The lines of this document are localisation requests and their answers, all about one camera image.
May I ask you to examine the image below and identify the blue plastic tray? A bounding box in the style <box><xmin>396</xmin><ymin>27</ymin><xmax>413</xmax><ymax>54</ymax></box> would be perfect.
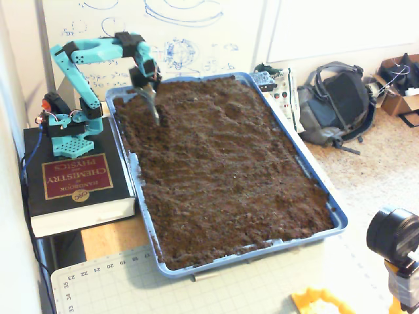
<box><xmin>104</xmin><ymin>71</ymin><xmax>349</xmax><ymax>280</ymax></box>

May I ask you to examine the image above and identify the yellow taped camera stand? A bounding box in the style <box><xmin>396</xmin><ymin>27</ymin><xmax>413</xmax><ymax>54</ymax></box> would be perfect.
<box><xmin>384</xmin><ymin>258</ymin><xmax>419</xmax><ymax>314</ymax></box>

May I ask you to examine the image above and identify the brown cardboard box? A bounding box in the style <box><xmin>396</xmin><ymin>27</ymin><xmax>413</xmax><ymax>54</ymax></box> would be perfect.
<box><xmin>371</xmin><ymin>54</ymin><xmax>419</xmax><ymax>118</ymax></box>

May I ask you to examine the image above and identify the black power cable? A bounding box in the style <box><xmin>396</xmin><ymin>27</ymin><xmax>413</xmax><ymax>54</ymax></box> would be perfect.
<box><xmin>19</xmin><ymin>156</ymin><xmax>57</xmax><ymax>314</ymax></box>

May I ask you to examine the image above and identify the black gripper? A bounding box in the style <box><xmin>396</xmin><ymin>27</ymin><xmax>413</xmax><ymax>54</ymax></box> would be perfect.
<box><xmin>129</xmin><ymin>64</ymin><xmax>163</xmax><ymax>127</ymax></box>

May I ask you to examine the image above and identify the grey gridded cutting mat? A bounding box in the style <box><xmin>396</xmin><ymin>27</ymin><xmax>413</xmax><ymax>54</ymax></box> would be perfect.
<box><xmin>50</xmin><ymin>243</ymin><xmax>403</xmax><ymax>314</ymax></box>

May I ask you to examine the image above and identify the blue usb cable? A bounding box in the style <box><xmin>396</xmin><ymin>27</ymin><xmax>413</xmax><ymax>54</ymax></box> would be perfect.
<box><xmin>20</xmin><ymin>128</ymin><xmax>45</xmax><ymax>184</ymax></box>

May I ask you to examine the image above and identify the small metal bar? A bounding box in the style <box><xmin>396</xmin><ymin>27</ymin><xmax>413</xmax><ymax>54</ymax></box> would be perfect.
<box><xmin>191</xmin><ymin>272</ymin><xmax>219</xmax><ymax>283</ymax></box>

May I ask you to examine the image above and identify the whiteboard with blue drawings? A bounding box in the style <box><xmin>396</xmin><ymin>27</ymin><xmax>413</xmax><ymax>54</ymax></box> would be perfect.
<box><xmin>41</xmin><ymin>0</ymin><xmax>268</xmax><ymax>102</ymax></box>

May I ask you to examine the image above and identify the teal five-joint robot arm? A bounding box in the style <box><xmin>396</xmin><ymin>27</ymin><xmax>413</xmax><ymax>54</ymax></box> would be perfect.
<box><xmin>41</xmin><ymin>31</ymin><xmax>161</xmax><ymax>158</ymax></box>

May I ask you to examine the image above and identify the perforated box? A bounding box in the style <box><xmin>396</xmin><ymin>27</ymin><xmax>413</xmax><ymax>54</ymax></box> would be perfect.
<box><xmin>250</xmin><ymin>71</ymin><xmax>276</xmax><ymax>93</ymax></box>

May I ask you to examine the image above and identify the yellow plastic object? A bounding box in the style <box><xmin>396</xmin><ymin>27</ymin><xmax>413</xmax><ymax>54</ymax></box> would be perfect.
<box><xmin>290</xmin><ymin>287</ymin><xmax>356</xmax><ymax>314</ymax></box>

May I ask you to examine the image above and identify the grey backpack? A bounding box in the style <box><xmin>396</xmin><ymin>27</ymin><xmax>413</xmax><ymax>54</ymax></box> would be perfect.
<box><xmin>296</xmin><ymin>61</ymin><xmax>377</xmax><ymax>156</ymax></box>

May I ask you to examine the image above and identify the brown fibrous soil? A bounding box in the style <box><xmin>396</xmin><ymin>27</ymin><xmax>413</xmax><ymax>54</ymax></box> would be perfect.
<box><xmin>113</xmin><ymin>75</ymin><xmax>338</xmax><ymax>271</ymax></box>

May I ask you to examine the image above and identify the black chemistry physics handbook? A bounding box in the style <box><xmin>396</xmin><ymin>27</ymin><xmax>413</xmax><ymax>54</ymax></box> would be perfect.
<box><xmin>22</xmin><ymin>116</ymin><xmax>137</xmax><ymax>239</ymax></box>

